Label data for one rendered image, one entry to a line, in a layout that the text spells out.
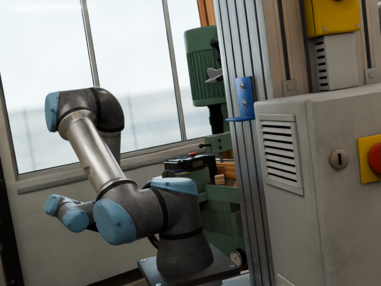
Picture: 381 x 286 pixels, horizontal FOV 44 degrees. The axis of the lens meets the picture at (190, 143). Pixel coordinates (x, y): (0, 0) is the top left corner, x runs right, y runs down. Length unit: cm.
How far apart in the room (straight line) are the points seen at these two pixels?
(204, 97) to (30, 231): 163
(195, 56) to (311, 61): 100
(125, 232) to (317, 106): 60
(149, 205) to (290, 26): 53
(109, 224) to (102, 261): 217
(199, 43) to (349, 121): 122
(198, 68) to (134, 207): 89
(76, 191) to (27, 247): 45
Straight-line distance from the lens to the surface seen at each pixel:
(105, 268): 332
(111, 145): 151
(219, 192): 178
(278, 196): 84
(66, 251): 319
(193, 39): 189
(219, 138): 192
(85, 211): 161
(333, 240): 73
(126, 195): 114
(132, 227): 112
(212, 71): 172
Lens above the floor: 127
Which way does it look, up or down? 6 degrees down
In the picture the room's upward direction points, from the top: 8 degrees counter-clockwise
